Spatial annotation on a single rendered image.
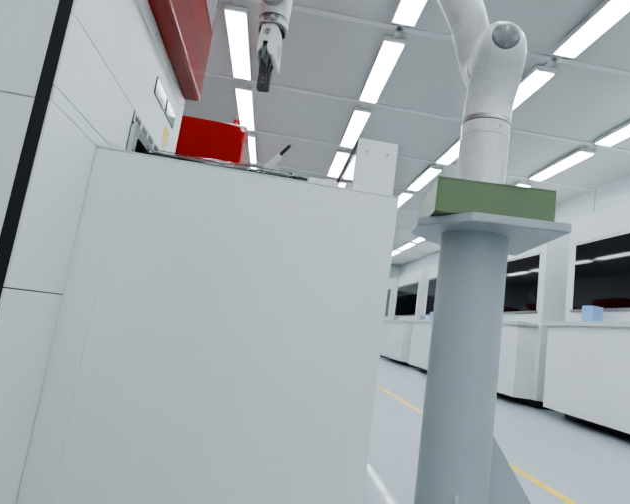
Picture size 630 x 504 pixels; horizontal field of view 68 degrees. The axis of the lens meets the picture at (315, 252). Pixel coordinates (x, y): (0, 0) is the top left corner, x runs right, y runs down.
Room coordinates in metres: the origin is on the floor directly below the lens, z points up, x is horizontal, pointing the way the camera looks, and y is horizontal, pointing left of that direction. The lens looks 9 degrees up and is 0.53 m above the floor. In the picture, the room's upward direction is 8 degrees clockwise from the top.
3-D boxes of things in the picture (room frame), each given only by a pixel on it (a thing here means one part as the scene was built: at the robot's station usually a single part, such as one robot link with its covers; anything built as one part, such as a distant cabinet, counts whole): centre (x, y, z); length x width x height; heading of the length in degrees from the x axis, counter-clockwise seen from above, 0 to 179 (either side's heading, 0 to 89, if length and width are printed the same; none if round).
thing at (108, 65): (1.11, 0.49, 1.02); 0.81 x 0.03 x 0.40; 5
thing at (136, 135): (1.29, 0.49, 0.89); 0.44 x 0.02 x 0.10; 5
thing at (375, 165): (1.29, -0.09, 0.89); 0.55 x 0.09 x 0.14; 5
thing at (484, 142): (1.14, -0.39, 1.00); 0.19 x 0.19 x 0.18
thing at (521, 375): (6.08, -2.79, 1.00); 1.80 x 1.08 x 2.00; 5
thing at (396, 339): (10.47, -2.44, 1.00); 1.80 x 1.08 x 2.00; 5
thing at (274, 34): (1.20, 0.21, 1.27); 0.10 x 0.07 x 0.11; 173
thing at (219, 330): (1.41, 0.18, 0.41); 0.96 x 0.64 x 0.82; 5
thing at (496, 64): (1.10, -0.38, 1.21); 0.19 x 0.12 x 0.24; 173
